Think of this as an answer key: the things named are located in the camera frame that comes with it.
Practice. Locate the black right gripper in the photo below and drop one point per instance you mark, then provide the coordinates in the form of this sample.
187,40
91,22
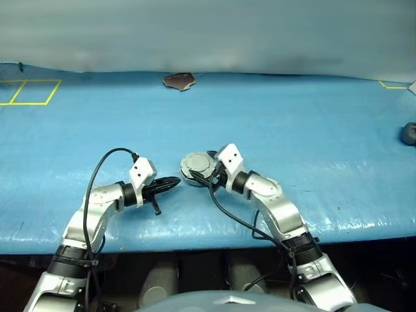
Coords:
219,175

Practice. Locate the white object at edge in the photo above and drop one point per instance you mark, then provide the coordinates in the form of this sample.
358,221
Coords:
413,88

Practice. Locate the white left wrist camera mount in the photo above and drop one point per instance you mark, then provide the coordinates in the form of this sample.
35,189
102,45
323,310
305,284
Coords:
141,172

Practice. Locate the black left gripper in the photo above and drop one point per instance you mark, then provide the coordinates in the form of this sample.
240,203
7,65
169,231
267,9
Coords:
151,191

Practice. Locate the silver motor lid circuit board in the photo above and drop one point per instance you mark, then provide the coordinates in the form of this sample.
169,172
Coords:
198,162

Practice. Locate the dark grey rounded object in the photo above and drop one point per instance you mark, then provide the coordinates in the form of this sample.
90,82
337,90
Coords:
409,133

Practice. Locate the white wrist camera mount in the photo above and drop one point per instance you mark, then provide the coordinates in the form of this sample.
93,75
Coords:
141,172
230,159

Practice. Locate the grey rounded cylinder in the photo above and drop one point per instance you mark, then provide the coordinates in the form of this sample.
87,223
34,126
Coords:
159,282
247,276

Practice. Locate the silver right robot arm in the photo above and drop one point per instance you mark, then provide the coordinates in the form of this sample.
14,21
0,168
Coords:
276,201

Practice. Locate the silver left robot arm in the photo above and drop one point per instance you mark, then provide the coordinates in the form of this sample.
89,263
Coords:
94,208

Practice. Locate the blue plastic table cover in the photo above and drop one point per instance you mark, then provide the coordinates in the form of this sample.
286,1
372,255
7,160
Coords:
260,130

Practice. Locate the dark brown torn patch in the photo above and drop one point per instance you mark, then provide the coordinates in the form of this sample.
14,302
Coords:
178,80

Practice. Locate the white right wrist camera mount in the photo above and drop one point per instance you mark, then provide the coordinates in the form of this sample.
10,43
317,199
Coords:
230,159

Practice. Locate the small black clip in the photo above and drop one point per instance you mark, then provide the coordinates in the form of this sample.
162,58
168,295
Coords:
20,67

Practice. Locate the grey rounded body shell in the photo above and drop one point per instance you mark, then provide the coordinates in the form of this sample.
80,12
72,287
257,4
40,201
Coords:
195,302

